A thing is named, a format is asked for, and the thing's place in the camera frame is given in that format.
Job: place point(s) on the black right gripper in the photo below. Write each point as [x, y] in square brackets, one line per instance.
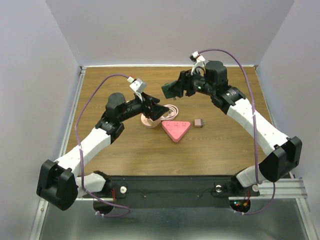
[186, 80]

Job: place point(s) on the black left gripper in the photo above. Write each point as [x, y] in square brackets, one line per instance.
[155, 111]

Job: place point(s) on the dark green plug adapter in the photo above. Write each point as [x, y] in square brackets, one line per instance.
[167, 90]

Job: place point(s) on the round pink power strip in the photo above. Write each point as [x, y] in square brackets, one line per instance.
[148, 122]

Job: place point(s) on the pink triangular power strip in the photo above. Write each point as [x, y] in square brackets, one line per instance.
[175, 129]

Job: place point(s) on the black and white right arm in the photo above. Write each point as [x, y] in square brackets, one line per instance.
[211, 78]

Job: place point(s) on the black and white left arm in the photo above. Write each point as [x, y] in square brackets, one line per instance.
[63, 180]

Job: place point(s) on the small pink plug adapter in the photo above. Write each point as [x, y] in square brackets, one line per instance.
[199, 123]

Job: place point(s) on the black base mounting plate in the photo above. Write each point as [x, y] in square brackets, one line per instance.
[175, 191]

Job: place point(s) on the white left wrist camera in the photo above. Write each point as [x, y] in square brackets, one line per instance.
[138, 86]

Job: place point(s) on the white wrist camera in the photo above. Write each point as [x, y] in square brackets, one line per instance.
[138, 86]
[198, 61]

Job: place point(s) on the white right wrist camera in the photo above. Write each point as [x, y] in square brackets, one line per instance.
[198, 61]

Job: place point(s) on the aluminium table edge rail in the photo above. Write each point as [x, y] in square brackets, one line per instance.
[69, 126]

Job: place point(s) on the aluminium front frame rail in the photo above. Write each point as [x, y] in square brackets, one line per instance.
[286, 188]

